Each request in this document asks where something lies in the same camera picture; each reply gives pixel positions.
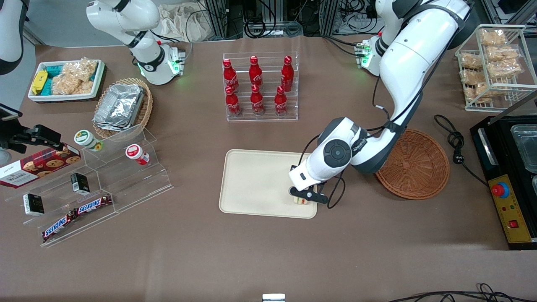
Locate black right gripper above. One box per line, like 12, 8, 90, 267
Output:
0, 125, 64, 154

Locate beige rectangular tray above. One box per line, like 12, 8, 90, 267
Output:
219, 149, 318, 219

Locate light oval wicker basket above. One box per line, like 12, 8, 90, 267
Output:
92, 77, 154, 140

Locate brown round wicker basket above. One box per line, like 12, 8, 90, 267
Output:
375, 129, 450, 200

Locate red tartan cookie box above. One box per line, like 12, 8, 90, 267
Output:
0, 143, 82, 189

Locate green lid white cup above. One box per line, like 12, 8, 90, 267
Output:
74, 130, 104, 152

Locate white rectangular plastic bin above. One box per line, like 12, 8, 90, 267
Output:
27, 59, 106, 103

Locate clear bag of rice crackers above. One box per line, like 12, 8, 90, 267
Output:
51, 73, 95, 96
63, 57, 98, 83

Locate yellow snack pack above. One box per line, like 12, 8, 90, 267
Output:
31, 70, 48, 95

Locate small black box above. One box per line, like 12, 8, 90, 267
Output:
23, 193, 45, 216
70, 172, 91, 195

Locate stacked aluminium foil containers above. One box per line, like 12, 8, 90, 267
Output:
93, 83, 146, 132

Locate brown snickers bar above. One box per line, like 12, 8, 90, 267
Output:
76, 194, 113, 215
42, 211, 78, 241

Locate red lid white cup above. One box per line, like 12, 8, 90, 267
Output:
125, 144, 150, 166

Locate clear acrylic step display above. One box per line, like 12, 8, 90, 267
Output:
4, 124, 174, 248

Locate red cola bottle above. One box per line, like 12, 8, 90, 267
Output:
225, 86, 242, 117
249, 55, 263, 89
222, 58, 240, 93
274, 86, 288, 116
250, 84, 265, 116
280, 56, 294, 92

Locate clear acrylic bottle rack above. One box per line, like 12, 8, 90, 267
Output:
222, 52, 299, 122

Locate beige crumpled cloth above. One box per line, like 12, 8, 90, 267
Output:
157, 3, 210, 42

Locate bagged fried snack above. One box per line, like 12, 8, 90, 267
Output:
460, 68, 487, 84
464, 82, 491, 103
459, 53, 483, 70
487, 60, 524, 79
486, 45, 521, 62
480, 29, 507, 47

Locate yellow control panel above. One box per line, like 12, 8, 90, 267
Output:
488, 174, 534, 244

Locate black table appliance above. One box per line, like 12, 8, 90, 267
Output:
470, 89, 537, 251

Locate clear plastic container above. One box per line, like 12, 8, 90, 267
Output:
510, 124, 537, 174

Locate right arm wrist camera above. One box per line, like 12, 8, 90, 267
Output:
0, 104, 22, 122

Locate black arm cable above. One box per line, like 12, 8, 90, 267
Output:
298, 42, 449, 209

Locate black power cable with plug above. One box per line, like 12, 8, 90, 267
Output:
434, 114, 489, 187

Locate black coiled cable bundle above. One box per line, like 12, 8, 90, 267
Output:
243, 0, 303, 39

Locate black floor cables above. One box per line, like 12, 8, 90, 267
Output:
388, 283, 537, 302

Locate aluminium frame post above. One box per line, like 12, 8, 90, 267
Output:
322, 0, 341, 35
203, 0, 236, 39

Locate white wire rack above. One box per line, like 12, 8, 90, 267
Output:
455, 24, 537, 112

